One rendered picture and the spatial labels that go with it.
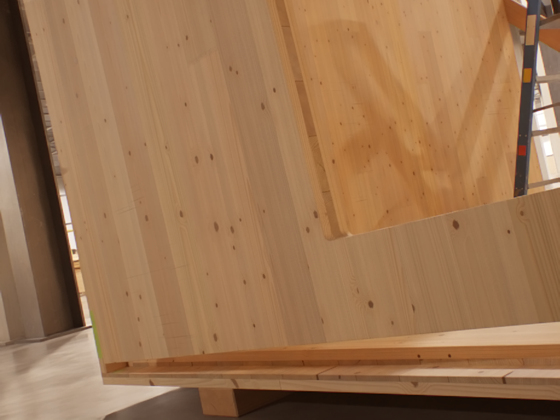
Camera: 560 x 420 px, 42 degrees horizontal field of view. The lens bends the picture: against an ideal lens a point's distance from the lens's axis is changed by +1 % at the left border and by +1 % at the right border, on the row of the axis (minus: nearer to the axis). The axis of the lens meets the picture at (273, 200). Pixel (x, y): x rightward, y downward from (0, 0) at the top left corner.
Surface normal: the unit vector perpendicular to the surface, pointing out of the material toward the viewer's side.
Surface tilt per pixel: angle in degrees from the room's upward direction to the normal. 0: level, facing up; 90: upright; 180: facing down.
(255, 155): 90
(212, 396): 90
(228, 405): 90
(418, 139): 90
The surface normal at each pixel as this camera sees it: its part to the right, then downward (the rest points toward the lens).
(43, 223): 0.66, -0.17
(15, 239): -0.72, 0.13
